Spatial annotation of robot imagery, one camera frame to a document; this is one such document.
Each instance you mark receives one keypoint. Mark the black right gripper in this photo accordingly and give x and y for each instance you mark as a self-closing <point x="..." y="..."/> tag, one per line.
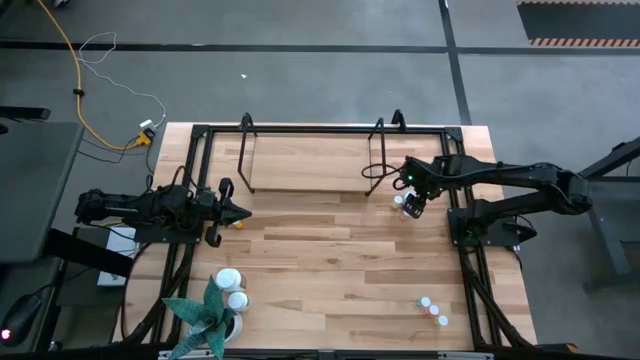
<point x="422" y="175"/>

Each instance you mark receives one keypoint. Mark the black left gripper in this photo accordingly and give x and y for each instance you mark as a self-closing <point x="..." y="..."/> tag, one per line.
<point x="210" y="202"/>

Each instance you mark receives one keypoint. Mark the small deep yellow pill bottle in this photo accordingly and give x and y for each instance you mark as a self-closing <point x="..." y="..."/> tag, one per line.
<point x="238" y="225"/>

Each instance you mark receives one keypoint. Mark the small pale yellow pill bottle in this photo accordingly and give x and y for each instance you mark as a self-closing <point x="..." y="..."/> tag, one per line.
<point x="397" y="201"/>
<point x="441" y="320"/>

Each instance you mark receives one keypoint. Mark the large white supplement bottle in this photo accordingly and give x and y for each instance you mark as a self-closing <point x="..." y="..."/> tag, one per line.
<point x="228" y="279"/>

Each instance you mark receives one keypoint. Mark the medium white supplement bottle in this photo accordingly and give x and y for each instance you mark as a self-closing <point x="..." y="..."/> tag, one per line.
<point x="238" y="301"/>

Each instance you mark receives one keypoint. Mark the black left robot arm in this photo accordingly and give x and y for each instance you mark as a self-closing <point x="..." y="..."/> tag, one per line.
<point x="140" y="207"/>

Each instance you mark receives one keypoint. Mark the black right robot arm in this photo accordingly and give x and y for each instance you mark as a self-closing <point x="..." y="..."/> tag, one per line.
<point x="525" y="175"/>

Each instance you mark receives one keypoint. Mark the green artificial plant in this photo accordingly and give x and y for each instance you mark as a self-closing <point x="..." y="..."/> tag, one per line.
<point x="202" y="315"/>

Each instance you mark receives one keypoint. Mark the white plant pot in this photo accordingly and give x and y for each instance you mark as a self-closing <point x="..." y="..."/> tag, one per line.
<point x="236" y="327"/>

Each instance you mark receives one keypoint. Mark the yellow power plug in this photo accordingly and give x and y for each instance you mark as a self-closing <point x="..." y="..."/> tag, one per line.
<point x="145" y="138"/>

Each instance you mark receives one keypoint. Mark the white box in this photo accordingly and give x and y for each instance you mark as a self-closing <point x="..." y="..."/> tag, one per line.
<point x="120" y="245"/>

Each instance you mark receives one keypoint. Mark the white charger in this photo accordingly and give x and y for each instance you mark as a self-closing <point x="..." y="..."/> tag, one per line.
<point x="146" y="123"/>

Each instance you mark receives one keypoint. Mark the black desk beam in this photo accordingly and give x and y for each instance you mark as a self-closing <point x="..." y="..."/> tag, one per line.
<point x="85" y="250"/>

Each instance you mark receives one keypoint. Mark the black metal stand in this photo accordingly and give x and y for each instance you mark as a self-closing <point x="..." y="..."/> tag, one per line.
<point x="605" y="240"/>

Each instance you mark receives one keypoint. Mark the dark grey desk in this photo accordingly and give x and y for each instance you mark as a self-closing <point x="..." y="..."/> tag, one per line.
<point x="35" y="190"/>

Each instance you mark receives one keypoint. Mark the black orange object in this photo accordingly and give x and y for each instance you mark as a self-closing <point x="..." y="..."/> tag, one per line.
<point x="565" y="347"/>

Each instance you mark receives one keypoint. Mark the black bar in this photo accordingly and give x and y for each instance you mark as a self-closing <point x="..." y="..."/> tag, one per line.
<point x="25" y="113"/>

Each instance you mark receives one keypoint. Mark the black computer mouse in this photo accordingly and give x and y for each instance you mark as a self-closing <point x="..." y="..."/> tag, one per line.
<point x="21" y="317"/>

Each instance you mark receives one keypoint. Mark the black mat striped edge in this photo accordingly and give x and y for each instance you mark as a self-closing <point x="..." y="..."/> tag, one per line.
<point x="575" y="20"/>

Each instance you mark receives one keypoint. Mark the black aluminium table frame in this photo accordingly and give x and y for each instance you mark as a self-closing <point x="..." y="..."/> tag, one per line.
<point x="325" y="130"/>

